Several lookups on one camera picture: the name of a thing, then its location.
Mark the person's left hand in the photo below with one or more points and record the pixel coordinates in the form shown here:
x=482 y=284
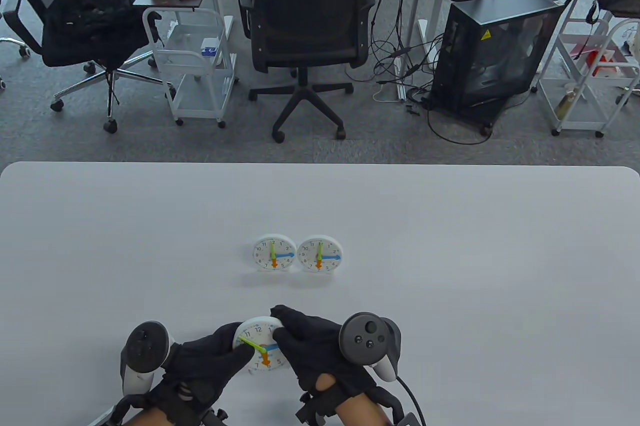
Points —
x=200 y=366

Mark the person's right hand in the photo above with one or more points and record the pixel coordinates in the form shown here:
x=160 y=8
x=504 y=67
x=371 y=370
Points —
x=315 y=351

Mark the white teaching clock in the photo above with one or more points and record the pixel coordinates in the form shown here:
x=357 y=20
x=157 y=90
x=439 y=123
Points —
x=260 y=331
x=320 y=253
x=267 y=246

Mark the person's right forearm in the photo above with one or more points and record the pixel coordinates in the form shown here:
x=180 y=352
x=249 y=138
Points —
x=360 y=413

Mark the person's left forearm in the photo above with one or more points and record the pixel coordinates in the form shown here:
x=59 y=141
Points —
x=150 y=418

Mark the black and white hand controller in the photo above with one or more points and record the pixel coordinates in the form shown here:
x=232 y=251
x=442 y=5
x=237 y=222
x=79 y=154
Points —
x=145 y=346
x=367 y=338

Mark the white mesh rolling cart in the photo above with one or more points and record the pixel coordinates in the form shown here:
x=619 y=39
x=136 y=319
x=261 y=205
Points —
x=200 y=91

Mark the blue and white box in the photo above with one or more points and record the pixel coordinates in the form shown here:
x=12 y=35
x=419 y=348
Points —
x=210 y=49

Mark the black computer tower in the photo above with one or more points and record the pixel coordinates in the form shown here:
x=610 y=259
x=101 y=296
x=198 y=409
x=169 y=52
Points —
x=490 y=56

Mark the black office chair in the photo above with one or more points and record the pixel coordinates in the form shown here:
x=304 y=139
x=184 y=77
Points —
x=310 y=6

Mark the yellowish bottle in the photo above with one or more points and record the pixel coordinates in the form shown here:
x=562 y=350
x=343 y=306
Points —
x=565 y=104

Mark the black bag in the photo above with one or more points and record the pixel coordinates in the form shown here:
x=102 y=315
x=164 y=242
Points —
x=90 y=26

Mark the chair base with casters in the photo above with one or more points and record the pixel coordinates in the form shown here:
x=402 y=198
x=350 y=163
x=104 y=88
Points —
x=20 y=49

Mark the dark side table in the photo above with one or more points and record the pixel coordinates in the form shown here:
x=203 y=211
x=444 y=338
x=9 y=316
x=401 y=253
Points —
x=155 y=0

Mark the red box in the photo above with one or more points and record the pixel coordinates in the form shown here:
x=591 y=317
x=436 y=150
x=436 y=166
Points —
x=595 y=56

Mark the black wrist camera rig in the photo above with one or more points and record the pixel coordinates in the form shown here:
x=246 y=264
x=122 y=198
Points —
x=220 y=418
x=310 y=411

